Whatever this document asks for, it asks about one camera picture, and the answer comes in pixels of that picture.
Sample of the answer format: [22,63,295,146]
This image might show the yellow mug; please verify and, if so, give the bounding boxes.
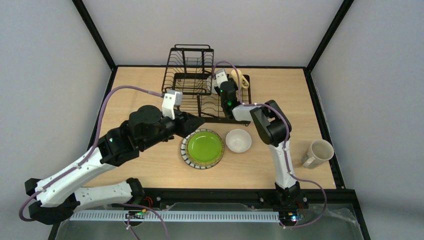
[230,69,250,89]

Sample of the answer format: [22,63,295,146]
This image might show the plain white bowl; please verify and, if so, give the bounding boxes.
[225,129,252,153]

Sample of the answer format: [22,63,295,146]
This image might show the teal patterned white bowl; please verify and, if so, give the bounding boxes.
[206,75,219,95]

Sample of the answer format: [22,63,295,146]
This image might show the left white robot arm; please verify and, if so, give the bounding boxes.
[24,105,205,225]

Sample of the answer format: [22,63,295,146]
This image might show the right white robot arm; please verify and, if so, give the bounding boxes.
[215,80,301,208]

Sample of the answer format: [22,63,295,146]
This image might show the blue striped white plate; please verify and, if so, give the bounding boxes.
[180,128,225,170]

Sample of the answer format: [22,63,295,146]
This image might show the green plate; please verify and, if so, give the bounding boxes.
[186,131,224,165]

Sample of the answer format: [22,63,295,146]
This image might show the beige mug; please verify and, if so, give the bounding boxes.
[301,139,335,169]

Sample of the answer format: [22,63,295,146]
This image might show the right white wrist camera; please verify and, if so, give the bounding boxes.
[215,69,228,88]

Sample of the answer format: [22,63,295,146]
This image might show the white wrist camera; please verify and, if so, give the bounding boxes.
[215,69,228,88]
[161,89,183,120]

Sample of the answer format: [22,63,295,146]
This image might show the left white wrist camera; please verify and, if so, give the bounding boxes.
[161,89,183,120]

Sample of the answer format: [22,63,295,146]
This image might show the black wire dish rack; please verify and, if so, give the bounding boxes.
[161,44,250,126]

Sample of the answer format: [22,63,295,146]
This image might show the white slotted cable duct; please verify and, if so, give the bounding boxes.
[69,210,280,223]

